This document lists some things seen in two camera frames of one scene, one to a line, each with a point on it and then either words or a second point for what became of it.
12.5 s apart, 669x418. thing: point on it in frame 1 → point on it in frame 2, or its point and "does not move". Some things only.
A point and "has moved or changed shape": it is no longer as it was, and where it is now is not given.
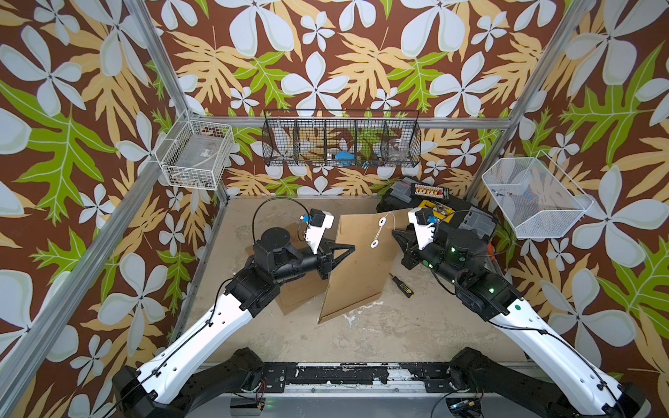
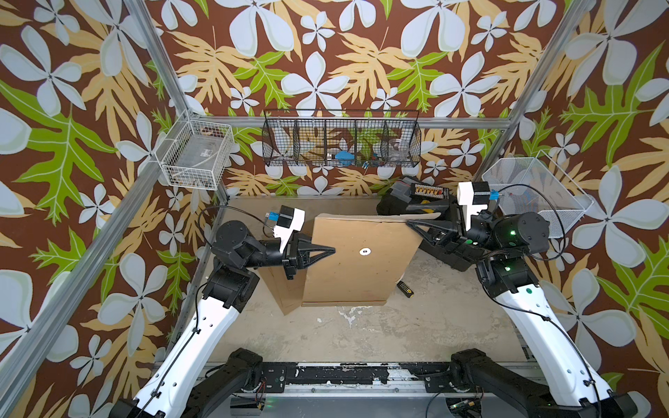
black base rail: [436, 377] does not move
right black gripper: [408, 239] → [456, 248]
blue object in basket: [344, 155] does not move
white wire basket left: [194, 153] does not move
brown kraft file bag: [365, 273] has moved or changed shape
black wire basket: [346, 138] does not move
